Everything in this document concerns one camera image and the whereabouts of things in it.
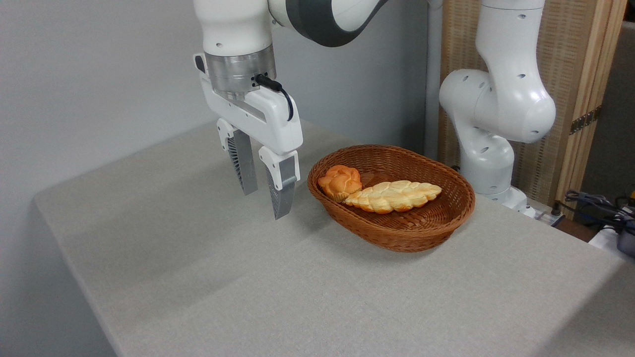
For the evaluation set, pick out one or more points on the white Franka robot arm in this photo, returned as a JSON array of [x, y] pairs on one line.
[[506, 99]]

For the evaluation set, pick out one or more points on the round orange bun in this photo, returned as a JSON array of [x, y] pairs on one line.
[[340, 182]]

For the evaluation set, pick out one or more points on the long braided bread loaf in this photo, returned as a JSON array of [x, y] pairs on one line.
[[392, 196]]

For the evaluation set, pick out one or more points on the grey fabric table cover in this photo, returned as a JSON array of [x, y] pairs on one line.
[[248, 297]]

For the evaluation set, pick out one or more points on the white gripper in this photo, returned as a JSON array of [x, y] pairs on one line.
[[270, 121]]

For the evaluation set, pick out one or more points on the metal screen hinge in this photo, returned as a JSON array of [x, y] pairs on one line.
[[585, 120]]

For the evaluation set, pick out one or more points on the brown wicker basket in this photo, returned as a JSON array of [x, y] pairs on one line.
[[421, 228]]

